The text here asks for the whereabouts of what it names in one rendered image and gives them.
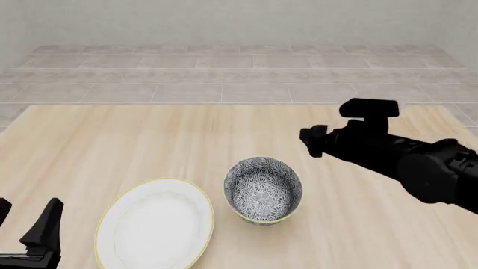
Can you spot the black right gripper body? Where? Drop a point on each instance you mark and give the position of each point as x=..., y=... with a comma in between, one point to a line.
x=314, y=140

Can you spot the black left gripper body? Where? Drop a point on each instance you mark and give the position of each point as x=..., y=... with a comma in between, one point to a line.
x=33, y=259

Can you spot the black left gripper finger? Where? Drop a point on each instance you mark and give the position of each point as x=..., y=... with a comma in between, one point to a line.
x=3, y=208
x=44, y=232

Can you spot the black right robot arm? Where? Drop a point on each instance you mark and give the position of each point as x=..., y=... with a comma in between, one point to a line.
x=418, y=165

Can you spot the blue-white patterned bowl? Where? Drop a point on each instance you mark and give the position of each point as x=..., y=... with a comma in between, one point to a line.
x=263, y=193

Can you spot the white plate with yellow rim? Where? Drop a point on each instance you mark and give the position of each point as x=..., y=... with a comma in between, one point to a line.
x=157, y=224

